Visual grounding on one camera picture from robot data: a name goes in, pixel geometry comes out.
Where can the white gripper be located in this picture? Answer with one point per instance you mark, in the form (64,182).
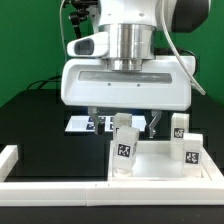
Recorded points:
(160,84)

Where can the white square tabletop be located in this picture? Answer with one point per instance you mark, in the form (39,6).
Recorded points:
(154,163)

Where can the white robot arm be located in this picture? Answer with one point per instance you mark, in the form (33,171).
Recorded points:
(116,66)

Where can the white marker plate with tags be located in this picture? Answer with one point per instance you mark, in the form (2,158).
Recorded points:
(85,123)

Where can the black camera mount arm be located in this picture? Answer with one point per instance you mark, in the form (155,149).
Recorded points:
(81,14)

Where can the white U-shaped fence wall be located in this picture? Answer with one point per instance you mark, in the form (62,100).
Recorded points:
(103,193)

